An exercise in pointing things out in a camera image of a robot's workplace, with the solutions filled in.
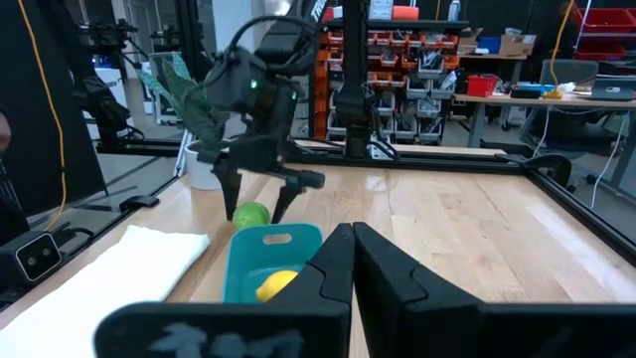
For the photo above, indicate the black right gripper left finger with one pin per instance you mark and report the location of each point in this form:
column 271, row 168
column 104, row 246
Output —
column 328, row 278

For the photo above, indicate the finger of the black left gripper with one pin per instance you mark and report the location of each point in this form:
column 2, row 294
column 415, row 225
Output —
column 287, row 196
column 230, row 191

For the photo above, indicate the orange box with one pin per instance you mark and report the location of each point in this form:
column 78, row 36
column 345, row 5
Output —
column 405, row 12

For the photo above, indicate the white box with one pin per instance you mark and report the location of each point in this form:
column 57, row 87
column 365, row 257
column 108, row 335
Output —
column 380, row 9

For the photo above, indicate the black panel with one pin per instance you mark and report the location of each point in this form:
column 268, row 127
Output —
column 30, row 74

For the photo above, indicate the white plant pot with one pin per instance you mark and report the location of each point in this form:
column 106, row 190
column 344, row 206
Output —
column 199, row 174

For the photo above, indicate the black background robot arm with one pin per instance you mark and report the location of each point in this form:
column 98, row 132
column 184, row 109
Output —
column 107, row 112

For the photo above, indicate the grey laptop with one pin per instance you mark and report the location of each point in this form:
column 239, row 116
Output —
column 613, row 89

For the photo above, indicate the red bin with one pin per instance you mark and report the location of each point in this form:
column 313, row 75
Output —
column 482, row 85

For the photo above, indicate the green toy cabbage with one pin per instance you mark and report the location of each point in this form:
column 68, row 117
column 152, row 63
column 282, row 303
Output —
column 251, row 216

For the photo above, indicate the black aluminium table frame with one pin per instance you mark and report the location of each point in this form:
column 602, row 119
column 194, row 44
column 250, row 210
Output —
column 447, row 160

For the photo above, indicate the white bottle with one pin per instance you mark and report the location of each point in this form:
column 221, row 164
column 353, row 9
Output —
column 454, row 11

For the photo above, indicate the yellow toy lemon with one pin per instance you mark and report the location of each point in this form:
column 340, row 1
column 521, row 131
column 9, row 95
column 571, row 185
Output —
column 273, row 287

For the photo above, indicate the shelf with small bins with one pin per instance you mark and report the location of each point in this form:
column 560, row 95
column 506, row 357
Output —
column 422, row 74

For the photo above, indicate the white folded cloth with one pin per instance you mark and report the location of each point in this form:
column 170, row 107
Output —
column 99, row 283

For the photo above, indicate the black camera box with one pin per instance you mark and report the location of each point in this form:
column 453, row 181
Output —
column 37, row 256

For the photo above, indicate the red crates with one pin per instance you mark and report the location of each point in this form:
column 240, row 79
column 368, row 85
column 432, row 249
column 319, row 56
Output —
column 603, row 20

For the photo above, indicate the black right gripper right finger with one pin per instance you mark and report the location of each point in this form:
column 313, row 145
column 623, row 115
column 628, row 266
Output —
column 382, row 288

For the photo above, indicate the wooden work table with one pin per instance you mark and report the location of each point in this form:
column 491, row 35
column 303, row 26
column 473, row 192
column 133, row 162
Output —
column 522, row 101

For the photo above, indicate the teal plastic container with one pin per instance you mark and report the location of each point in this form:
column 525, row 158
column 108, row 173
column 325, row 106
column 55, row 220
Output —
column 248, row 258

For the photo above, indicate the artificial plant teal leaves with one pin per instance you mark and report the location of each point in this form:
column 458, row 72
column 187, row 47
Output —
column 199, row 114

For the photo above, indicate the cardboard box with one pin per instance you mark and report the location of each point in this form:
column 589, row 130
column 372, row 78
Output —
column 517, row 46

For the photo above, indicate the blue bin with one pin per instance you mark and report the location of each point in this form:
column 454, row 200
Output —
column 489, row 45

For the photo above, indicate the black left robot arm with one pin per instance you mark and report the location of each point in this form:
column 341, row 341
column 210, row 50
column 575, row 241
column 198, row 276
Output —
column 357, row 99

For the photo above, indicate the grey office chair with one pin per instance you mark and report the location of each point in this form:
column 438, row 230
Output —
column 566, row 72

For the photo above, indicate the person's hand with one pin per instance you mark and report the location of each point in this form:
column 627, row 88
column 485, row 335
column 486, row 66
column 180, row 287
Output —
column 4, row 131

